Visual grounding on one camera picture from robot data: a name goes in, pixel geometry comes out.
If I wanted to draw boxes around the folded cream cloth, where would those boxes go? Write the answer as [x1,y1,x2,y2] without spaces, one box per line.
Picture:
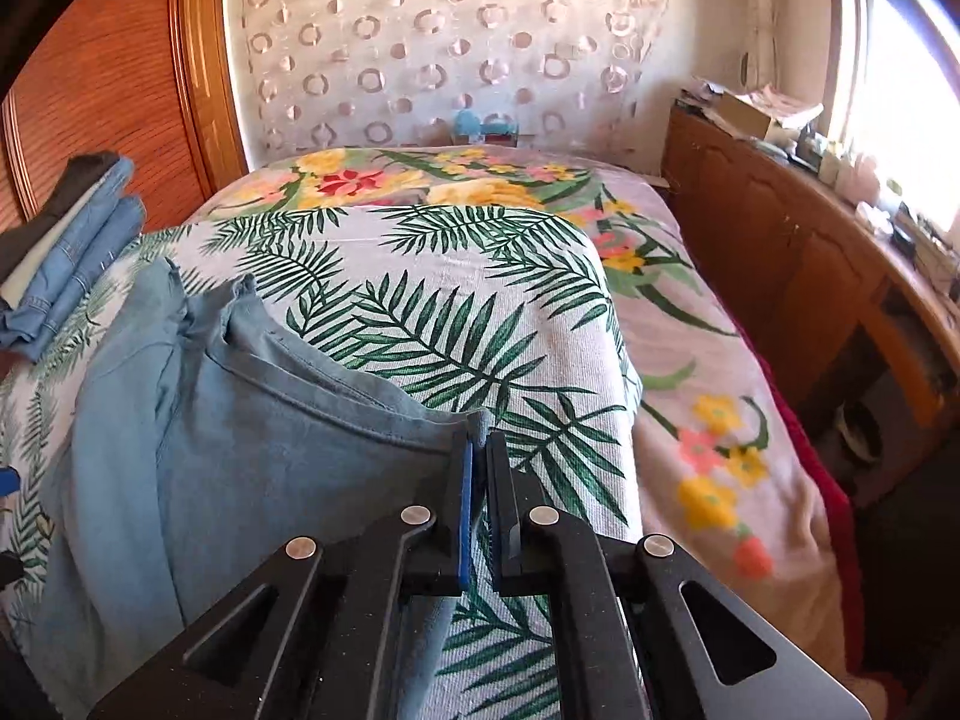
[0,217,76,308]

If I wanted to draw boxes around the wooden slatted wardrobe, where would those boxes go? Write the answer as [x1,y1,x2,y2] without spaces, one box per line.
[0,0,252,241]

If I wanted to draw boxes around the circle pattern sheer curtain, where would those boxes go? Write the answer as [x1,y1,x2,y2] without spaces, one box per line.
[221,0,672,166]

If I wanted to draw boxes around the floral pink blanket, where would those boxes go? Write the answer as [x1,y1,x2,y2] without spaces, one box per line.
[202,144,863,698]

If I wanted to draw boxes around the folded blue jeans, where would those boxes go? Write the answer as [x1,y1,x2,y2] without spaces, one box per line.
[0,157,147,361]

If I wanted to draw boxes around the light blue pants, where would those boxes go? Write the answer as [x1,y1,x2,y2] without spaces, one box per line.
[30,255,488,720]

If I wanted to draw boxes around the blue plastic object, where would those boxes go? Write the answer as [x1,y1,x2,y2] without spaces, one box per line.
[450,109,522,147]

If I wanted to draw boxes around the wooden sideboard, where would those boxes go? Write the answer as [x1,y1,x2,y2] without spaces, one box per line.
[660,101,960,466]

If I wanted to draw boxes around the leaf print bed sheet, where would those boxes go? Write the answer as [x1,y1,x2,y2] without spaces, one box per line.
[0,202,646,720]

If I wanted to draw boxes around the red blanket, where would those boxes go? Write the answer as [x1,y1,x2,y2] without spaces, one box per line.
[739,322,863,661]

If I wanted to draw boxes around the folded dark grey pants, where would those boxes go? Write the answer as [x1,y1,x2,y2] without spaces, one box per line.
[0,152,121,282]

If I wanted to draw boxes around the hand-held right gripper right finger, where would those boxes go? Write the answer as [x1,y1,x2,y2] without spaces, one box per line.
[486,431,871,720]

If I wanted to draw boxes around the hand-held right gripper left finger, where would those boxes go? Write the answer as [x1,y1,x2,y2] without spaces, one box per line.
[86,431,481,720]

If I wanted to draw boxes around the cardboard box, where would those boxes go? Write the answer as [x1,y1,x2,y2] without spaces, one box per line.
[705,90,781,140]

